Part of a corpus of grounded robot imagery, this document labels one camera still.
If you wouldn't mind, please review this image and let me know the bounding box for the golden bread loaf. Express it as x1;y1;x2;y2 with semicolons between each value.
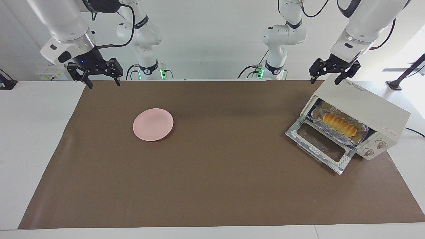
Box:
321;112;358;138

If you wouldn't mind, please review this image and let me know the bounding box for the aluminium foil tray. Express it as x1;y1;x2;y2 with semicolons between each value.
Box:
311;101;369;145

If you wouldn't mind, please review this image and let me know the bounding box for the cream toaster oven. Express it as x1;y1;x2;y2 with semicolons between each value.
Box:
285;72;411;175

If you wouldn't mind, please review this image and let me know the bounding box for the glass oven door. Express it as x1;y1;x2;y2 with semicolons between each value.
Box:
285;117;356;175

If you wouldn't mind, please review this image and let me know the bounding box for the white power strip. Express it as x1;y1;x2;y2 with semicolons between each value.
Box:
36;68;72;81

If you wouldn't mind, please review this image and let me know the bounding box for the pink round plate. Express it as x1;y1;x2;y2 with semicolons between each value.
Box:
133;108;174;142

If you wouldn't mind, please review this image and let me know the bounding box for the brown table mat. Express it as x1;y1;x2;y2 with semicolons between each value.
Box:
18;80;425;229

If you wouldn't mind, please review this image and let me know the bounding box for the black arm base cable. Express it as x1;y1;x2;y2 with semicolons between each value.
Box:
125;64;140;80
237;50;270;79

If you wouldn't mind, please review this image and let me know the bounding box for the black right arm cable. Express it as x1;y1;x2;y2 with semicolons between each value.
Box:
91;3;135;49

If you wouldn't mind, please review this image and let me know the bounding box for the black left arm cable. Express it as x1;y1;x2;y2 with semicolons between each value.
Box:
368;18;397;51

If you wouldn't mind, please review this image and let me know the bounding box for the black camera stand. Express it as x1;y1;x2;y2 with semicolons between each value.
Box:
386;53;425;91

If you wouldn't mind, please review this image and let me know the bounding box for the black clamp bracket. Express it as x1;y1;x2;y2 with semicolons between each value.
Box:
0;69;18;90

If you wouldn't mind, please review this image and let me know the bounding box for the black oven power cable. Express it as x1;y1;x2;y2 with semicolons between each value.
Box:
404;127;425;138

